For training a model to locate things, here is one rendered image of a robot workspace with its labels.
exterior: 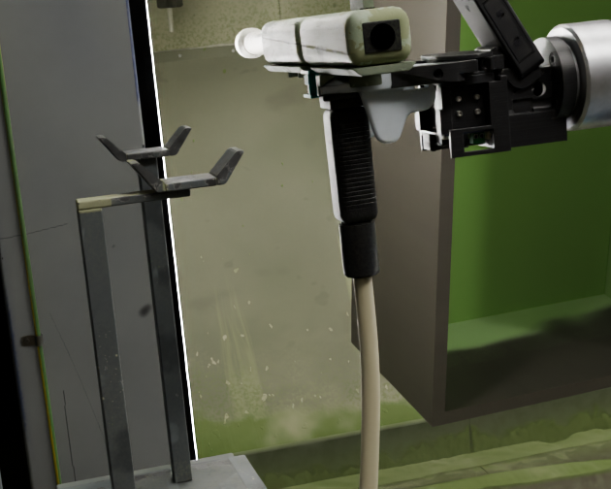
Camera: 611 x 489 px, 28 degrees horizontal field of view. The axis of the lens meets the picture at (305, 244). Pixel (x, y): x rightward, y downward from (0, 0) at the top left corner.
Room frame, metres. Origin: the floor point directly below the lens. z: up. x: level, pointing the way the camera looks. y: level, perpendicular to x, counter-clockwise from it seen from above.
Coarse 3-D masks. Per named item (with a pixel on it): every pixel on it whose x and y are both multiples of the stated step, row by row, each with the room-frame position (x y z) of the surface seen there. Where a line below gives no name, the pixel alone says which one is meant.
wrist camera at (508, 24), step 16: (464, 0) 1.01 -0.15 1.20; (480, 0) 0.99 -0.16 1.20; (496, 0) 0.99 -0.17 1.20; (464, 16) 1.03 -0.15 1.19; (480, 16) 1.00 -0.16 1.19; (496, 16) 0.99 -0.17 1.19; (512, 16) 1.00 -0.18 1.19; (480, 32) 1.02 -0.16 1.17; (496, 32) 0.99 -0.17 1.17; (512, 32) 1.00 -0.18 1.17; (512, 48) 1.00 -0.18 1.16; (528, 48) 1.00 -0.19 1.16; (512, 64) 1.00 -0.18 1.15; (528, 64) 1.00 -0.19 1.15
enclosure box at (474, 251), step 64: (384, 0) 2.08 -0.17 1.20; (448, 0) 1.88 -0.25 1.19; (512, 0) 2.33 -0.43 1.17; (576, 0) 2.38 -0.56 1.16; (384, 192) 2.14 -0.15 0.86; (448, 192) 1.94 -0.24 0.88; (512, 192) 2.41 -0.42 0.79; (576, 192) 2.46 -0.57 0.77; (384, 256) 2.15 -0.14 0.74; (448, 256) 1.96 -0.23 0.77; (512, 256) 2.44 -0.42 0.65; (576, 256) 2.50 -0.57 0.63; (384, 320) 2.17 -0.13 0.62; (448, 320) 2.41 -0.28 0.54; (512, 320) 2.42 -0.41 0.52; (576, 320) 2.42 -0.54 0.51; (448, 384) 2.16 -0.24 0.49; (512, 384) 2.16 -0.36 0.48; (576, 384) 2.11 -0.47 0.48
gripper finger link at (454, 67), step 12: (456, 60) 0.98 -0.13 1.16; (468, 60) 0.96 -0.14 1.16; (408, 72) 0.95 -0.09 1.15; (420, 72) 0.95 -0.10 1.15; (432, 72) 0.95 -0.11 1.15; (444, 72) 0.95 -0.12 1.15; (456, 72) 0.96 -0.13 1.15; (468, 72) 0.96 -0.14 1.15; (396, 84) 0.95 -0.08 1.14; (408, 84) 0.95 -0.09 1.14; (420, 84) 0.96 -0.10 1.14
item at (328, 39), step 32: (352, 0) 0.91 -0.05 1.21; (256, 32) 1.26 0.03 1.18; (288, 32) 1.04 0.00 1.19; (320, 32) 0.93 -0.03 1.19; (352, 32) 0.86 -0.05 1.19; (288, 64) 1.09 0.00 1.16; (320, 64) 0.96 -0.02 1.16; (352, 64) 0.87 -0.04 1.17; (384, 64) 0.87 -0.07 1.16; (320, 96) 0.96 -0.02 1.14; (352, 96) 0.95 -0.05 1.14; (352, 128) 0.96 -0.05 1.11; (352, 160) 0.96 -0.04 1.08; (352, 192) 0.96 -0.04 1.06; (352, 224) 0.96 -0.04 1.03; (352, 256) 0.96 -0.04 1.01
